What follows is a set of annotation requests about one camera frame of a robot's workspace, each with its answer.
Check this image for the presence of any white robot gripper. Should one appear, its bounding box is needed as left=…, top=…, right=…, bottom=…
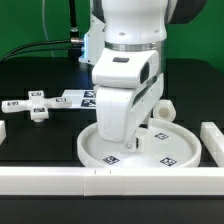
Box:
left=96, top=74, right=164, bottom=150

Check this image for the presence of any white round table top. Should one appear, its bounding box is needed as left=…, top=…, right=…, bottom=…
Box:
left=77, top=118, right=202, bottom=168

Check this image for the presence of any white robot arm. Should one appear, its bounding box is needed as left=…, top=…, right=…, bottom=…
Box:
left=81, top=0, right=207, bottom=150

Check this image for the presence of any white front fence bar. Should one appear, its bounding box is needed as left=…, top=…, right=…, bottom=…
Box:
left=0, top=167, right=224, bottom=196

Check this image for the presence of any white fence bar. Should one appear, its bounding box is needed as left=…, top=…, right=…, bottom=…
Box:
left=200, top=122, right=224, bottom=168
left=0, top=167, right=224, bottom=196
left=0, top=121, right=6, bottom=145

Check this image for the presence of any white marker tag sheet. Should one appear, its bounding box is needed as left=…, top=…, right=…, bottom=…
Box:
left=62, top=90, right=96, bottom=109

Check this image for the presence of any white right fence bar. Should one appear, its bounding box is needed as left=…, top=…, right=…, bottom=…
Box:
left=200, top=122, right=224, bottom=168

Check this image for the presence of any white cross-shaped table base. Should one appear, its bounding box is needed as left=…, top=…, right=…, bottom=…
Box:
left=1, top=90, right=72, bottom=122

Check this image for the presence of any white left fence bar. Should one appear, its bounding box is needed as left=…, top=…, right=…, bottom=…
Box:
left=0, top=121, right=6, bottom=145

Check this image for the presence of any black cable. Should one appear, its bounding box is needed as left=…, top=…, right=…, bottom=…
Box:
left=0, top=37, right=84, bottom=64

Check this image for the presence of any thin white cable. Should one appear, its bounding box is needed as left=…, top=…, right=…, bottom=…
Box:
left=41, top=0, right=56, bottom=58

